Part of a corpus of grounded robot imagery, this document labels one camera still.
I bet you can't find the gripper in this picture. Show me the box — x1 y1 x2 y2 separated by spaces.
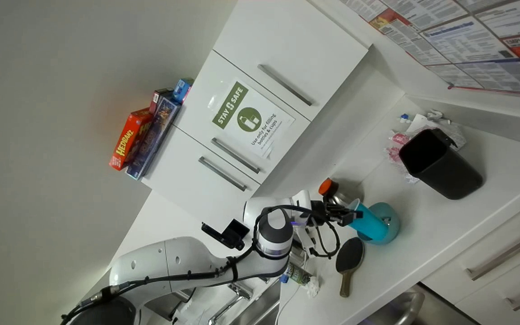
311 200 360 228

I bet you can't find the blue cup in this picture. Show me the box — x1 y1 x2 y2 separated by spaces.
347 199 390 242

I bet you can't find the black bin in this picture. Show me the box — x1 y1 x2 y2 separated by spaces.
398 128 484 200

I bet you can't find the steel bottle with orange cap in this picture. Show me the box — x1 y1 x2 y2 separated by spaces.
318 177 364 209

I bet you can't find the black table tennis paddle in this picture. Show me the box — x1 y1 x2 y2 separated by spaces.
335 237 366 298

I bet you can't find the teal round bowl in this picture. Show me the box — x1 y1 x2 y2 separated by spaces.
367 202 401 246

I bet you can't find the green patterned can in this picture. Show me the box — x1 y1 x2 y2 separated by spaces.
286 262 311 286

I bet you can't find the crumpled white paper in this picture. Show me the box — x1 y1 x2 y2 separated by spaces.
305 276 320 299

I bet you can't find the heap of pink packets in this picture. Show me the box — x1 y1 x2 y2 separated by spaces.
384 130 419 184

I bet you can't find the steel trash can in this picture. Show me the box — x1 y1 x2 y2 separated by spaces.
363 291 426 325

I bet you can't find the steel sink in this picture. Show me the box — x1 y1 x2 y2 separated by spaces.
227 279 284 325

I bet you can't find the green and white sign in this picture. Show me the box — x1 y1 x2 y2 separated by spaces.
211 80 296 160

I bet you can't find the heap of white packets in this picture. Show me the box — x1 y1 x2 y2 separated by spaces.
399 110 467 150

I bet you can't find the silver tap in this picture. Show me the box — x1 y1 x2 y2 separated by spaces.
207 282 253 325

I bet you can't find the white drawer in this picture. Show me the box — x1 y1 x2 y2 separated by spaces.
422 193 520 305
462 266 520 325

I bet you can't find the plain white cabinet door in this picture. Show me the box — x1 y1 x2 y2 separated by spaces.
212 0 370 122
141 125 261 228

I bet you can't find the cabinet door with sign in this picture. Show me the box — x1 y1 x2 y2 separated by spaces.
172 50 311 185

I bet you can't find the blue puzzle box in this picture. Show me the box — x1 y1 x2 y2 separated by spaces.
125 97 182 181

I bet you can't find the small blue box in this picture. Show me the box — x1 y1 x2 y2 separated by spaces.
172 77 195 105

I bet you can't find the small red box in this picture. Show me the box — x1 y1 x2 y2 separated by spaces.
148 88 174 114

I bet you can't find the orange board game box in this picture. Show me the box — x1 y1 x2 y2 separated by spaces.
108 108 153 172

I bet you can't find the camera on mount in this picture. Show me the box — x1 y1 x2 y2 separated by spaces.
201 219 250 251

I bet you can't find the silver cabinet door handle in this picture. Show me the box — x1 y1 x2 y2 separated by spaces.
257 64 314 107
198 156 247 192
210 137 261 175

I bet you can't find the white wall cabinet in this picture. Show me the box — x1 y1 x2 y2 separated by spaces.
140 0 374 228

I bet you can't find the row of wall posters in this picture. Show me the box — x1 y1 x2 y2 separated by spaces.
339 0 520 98

